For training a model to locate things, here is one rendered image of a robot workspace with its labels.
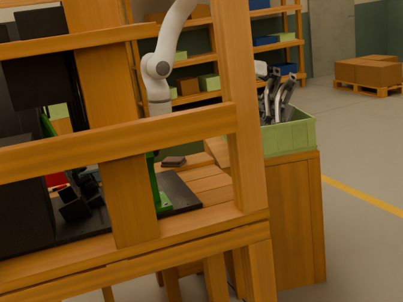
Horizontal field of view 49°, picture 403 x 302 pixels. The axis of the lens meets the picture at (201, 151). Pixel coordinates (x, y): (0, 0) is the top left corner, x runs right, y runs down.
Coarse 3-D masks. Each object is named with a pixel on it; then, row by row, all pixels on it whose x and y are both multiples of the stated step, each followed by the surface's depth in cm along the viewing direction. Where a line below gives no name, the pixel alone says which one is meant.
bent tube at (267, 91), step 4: (276, 68) 242; (276, 72) 243; (268, 80) 247; (272, 80) 246; (268, 84) 248; (268, 88) 249; (264, 92) 250; (268, 92) 249; (264, 96) 249; (268, 96) 248; (264, 100) 247; (268, 100) 246; (268, 104) 244; (268, 108) 243; (268, 112) 241
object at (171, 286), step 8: (184, 264) 242; (192, 264) 242; (200, 264) 244; (160, 272) 263; (168, 272) 237; (176, 272) 239; (184, 272) 242; (192, 272) 244; (200, 272) 272; (160, 280) 264; (168, 280) 238; (176, 280) 240; (168, 288) 239; (176, 288) 241; (168, 296) 241; (176, 296) 242
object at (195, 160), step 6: (186, 156) 210; (192, 156) 208; (198, 156) 207; (204, 156) 206; (210, 156) 205; (186, 162) 201; (192, 162) 200; (198, 162) 199; (204, 162) 200; (210, 162) 201; (156, 168) 199; (162, 168) 198; (168, 168) 197; (174, 168) 196; (180, 168) 197; (186, 168) 198; (192, 168) 199; (54, 186) 194; (54, 192) 187
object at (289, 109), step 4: (292, 84) 232; (288, 88) 232; (292, 88) 231; (288, 92) 233; (292, 92) 232; (288, 96) 232; (284, 100) 235; (288, 100) 232; (284, 104) 234; (288, 104) 229; (284, 108) 232; (288, 108) 228; (292, 108) 224; (284, 112) 231; (288, 112) 226; (292, 112) 224; (284, 116) 229; (288, 116) 225; (288, 120) 225; (268, 124) 235
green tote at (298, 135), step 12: (300, 120) 221; (312, 120) 222; (264, 132) 221; (276, 132) 221; (288, 132) 223; (300, 132) 223; (312, 132) 224; (264, 144) 223; (276, 144) 223; (288, 144) 224; (300, 144) 225; (312, 144) 226; (264, 156) 224
